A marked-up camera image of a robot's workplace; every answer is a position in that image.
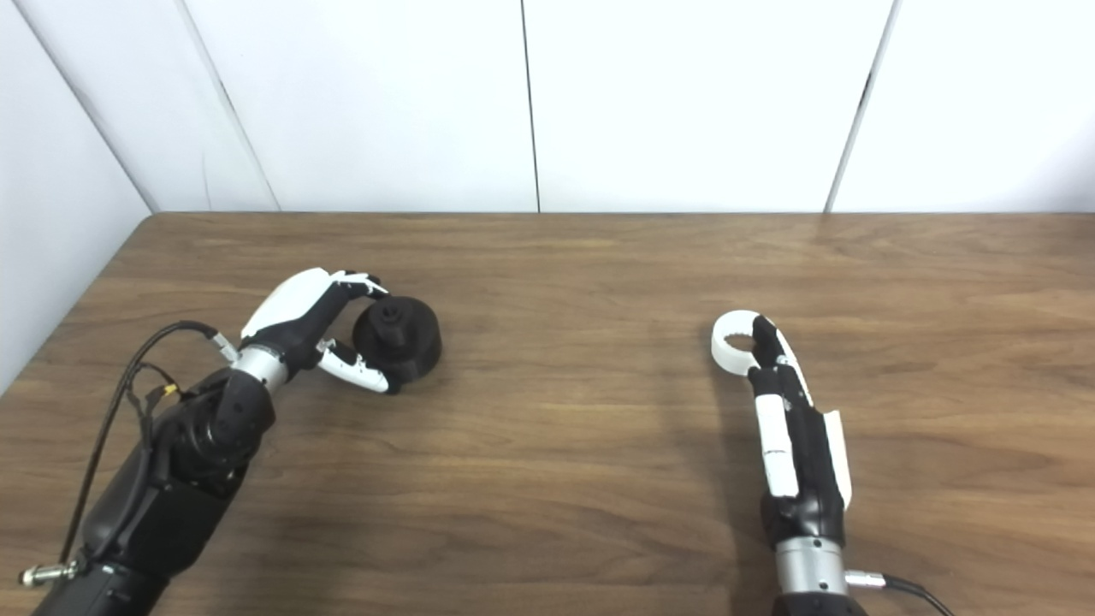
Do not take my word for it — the thin left arm wire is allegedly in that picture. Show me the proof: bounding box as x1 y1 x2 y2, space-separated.
127 363 187 416

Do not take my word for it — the round black part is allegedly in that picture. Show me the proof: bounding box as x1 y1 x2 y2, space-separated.
352 295 444 384

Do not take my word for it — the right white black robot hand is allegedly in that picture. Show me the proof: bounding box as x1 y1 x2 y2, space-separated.
748 315 855 550

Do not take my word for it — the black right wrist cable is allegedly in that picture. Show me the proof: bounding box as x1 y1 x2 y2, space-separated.
844 570 956 616

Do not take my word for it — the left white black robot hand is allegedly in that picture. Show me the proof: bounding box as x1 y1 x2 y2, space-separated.
239 267 402 397

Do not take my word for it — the white toothed ring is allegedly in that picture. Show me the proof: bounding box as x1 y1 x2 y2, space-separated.
711 310 776 376

